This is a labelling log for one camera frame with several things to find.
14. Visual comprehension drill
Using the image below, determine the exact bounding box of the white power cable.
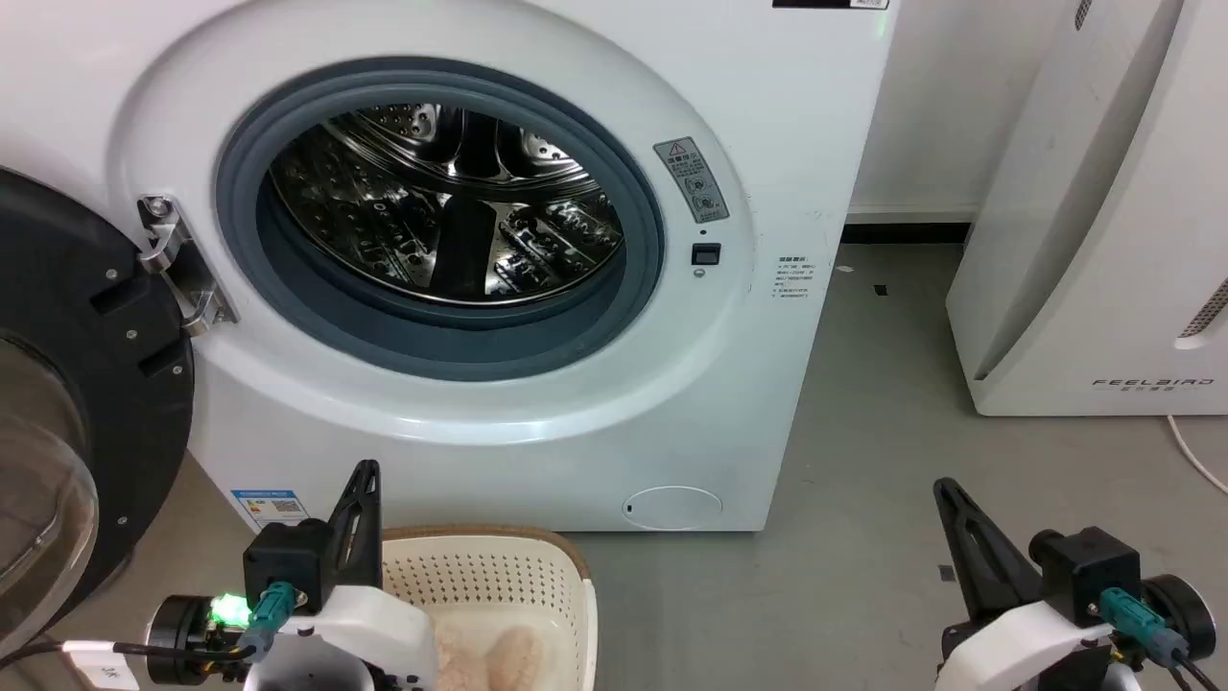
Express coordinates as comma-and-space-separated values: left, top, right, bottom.
1166, 414, 1228, 496

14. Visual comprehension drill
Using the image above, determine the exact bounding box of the white air purifier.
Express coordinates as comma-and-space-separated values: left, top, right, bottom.
946, 0, 1228, 417

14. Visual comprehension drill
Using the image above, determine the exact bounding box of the grey rubber door gasket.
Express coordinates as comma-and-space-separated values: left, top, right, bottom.
215, 57, 667, 383

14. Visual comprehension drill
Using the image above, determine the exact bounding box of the black cable teal connector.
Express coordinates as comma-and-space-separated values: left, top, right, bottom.
1099, 586, 1228, 691
0, 581, 296, 673

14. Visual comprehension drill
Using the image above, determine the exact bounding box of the blue energy label sticker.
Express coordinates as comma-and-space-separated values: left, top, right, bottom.
230, 488, 311, 535

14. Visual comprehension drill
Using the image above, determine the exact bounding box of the small printed text sticker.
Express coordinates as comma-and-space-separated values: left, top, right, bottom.
773, 254, 817, 301

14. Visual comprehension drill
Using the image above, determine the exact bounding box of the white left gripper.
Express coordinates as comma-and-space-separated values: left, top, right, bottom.
244, 459, 441, 691

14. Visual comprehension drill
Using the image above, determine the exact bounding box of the left black cable teal connector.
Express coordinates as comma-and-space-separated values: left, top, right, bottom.
0, 581, 296, 673

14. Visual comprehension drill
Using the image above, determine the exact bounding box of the stainless steel washing machine drum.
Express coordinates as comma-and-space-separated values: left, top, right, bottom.
268, 103, 627, 309

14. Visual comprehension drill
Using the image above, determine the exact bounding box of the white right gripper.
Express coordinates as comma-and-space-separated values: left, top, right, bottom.
933, 476, 1116, 691

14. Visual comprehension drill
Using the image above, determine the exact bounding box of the white front-load washing machine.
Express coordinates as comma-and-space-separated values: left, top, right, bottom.
0, 0, 903, 535

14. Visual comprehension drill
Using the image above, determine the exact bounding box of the round white filter cover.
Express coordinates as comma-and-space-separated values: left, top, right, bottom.
621, 485, 724, 531

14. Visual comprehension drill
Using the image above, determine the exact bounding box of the metal washing machine door hinge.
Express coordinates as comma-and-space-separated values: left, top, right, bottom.
137, 194, 239, 338

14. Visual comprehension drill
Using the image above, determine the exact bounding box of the black washer door with glass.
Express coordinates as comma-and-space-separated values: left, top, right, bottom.
0, 168, 197, 663

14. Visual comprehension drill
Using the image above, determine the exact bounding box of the cream perforated laundry basket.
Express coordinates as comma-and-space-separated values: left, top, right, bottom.
378, 524, 599, 691

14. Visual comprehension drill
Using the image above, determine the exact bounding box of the right black cable teal connector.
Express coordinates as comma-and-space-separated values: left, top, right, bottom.
1099, 586, 1228, 691

